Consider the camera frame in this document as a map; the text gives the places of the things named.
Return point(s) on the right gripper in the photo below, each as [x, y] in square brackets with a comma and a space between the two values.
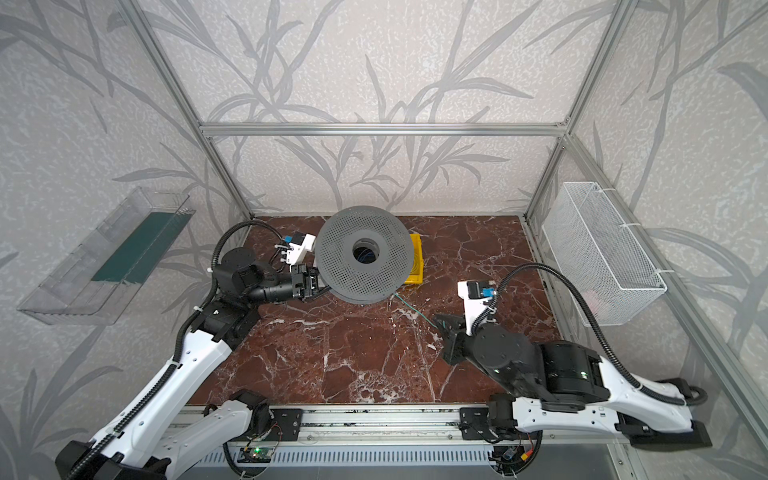
[457, 336]

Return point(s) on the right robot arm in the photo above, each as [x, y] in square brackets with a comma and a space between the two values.
[562, 385]

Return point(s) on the yellow storage bin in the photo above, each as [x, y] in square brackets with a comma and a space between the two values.
[416, 275]

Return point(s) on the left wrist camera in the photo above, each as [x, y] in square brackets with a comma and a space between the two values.
[298, 246]

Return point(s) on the white wire basket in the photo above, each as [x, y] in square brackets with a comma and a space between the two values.
[596, 249]

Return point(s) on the grey perforated spool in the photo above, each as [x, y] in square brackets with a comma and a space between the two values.
[364, 254]

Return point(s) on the clear plastic wall tray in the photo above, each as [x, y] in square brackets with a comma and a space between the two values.
[97, 281]

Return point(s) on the pink object in basket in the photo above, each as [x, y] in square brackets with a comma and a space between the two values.
[594, 301]

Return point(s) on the left controller board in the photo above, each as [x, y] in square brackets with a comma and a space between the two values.
[255, 455]

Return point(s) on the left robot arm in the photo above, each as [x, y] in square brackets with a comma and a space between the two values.
[135, 445]

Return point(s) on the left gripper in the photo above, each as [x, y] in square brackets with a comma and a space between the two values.
[305, 283]

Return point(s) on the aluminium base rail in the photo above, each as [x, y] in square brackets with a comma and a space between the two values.
[402, 424]

